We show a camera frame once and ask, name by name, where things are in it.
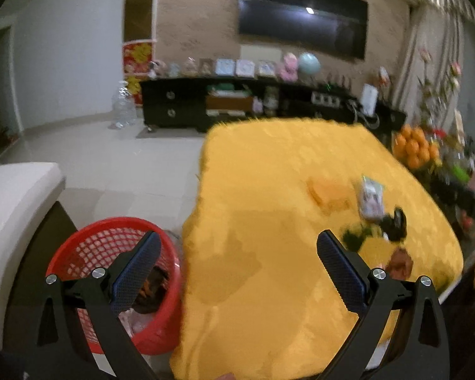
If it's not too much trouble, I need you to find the black plastic bag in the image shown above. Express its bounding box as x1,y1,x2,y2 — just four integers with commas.
379,207,407,243

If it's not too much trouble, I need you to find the white sofa cushion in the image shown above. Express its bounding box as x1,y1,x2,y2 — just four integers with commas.
0,162,66,347

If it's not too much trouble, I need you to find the black TV cabinet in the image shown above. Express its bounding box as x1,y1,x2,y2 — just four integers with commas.
140,77,406,133

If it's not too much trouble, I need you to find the white air purifier device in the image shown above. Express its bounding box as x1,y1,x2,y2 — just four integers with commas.
359,84,378,117

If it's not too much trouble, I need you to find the yellow tablecloth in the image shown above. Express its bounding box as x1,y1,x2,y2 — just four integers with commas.
170,119,463,379

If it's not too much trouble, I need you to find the glass vase with flowers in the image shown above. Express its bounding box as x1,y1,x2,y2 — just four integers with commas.
419,48,462,130

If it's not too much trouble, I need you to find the light blue globe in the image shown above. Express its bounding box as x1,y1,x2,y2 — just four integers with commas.
298,52,322,76

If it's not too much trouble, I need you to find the wall mounted black television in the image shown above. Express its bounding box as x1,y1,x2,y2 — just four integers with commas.
237,0,368,60

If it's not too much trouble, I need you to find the brown paper trash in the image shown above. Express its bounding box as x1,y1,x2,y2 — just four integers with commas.
385,247,414,281

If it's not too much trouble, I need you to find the black wifi router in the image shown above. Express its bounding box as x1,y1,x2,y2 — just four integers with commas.
319,73,352,94

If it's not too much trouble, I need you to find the glass bowl of oranges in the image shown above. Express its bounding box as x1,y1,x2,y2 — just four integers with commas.
391,124,442,173

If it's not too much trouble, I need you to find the red mesh waste basket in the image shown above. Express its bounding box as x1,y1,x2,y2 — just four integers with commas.
46,217,182,355

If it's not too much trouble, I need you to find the clear large water bottle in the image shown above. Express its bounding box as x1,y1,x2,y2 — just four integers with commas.
112,80,137,130

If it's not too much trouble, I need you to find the red festive poster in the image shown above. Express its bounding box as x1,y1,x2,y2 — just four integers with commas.
122,39,155,107

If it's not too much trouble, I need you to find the pink plush toy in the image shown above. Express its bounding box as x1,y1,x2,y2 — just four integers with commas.
279,52,299,82

